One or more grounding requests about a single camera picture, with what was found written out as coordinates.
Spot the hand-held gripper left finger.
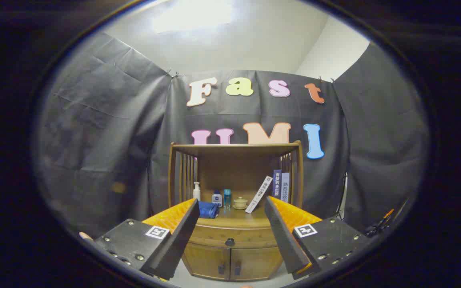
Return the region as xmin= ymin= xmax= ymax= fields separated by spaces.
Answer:
xmin=94 ymin=198 xmax=200 ymax=281

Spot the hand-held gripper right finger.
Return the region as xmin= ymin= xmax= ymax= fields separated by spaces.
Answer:
xmin=264 ymin=196 xmax=369 ymax=280

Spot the wooden drawer with black knob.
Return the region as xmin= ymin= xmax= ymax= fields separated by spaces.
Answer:
xmin=188 ymin=224 xmax=279 ymax=249

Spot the wooden cabinet door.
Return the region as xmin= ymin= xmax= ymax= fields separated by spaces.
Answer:
xmin=182 ymin=244 xmax=231 ymax=280
xmin=230 ymin=246 xmax=284 ymax=282

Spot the wooden countertop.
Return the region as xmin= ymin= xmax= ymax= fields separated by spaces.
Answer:
xmin=192 ymin=206 xmax=273 ymax=228

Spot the blue folded towel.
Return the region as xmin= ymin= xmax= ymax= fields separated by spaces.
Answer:
xmin=198 ymin=201 xmax=220 ymax=219

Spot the pale lavender book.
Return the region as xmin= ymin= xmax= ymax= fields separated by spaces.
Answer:
xmin=281 ymin=172 xmax=290 ymax=202

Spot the white book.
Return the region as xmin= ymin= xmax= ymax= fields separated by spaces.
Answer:
xmin=245 ymin=176 xmax=273 ymax=214

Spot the black tripod stand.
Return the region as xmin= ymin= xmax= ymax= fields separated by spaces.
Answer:
xmin=336 ymin=171 xmax=349 ymax=220

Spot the dark equipment with orange part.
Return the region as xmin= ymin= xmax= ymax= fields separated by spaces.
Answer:
xmin=365 ymin=208 xmax=396 ymax=237

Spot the black backdrop cloth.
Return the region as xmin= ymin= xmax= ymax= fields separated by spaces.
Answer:
xmin=38 ymin=32 xmax=429 ymax=240

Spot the wooden cabinet with shelf frame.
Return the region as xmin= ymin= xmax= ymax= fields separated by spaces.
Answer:
xmin=168 ymin=140 xmax=305 ymax=282

